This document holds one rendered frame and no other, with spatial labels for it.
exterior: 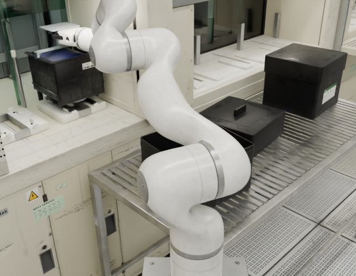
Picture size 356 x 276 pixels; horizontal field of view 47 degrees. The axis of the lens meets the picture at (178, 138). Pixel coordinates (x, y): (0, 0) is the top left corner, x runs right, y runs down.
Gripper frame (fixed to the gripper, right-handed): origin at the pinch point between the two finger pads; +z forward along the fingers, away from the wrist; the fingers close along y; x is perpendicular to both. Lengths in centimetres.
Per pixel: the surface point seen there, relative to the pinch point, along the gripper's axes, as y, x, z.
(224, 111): 45, -34, -47
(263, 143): 44, -41, -68
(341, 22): 175, -19, -33
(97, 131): -4.3, -33.1, -24.7
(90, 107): 2.9, -30.0, -10.1
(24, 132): -26.0, -30.9, -10.1
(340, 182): 158, -119, -58
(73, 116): -5.6, -31.4, -10.1
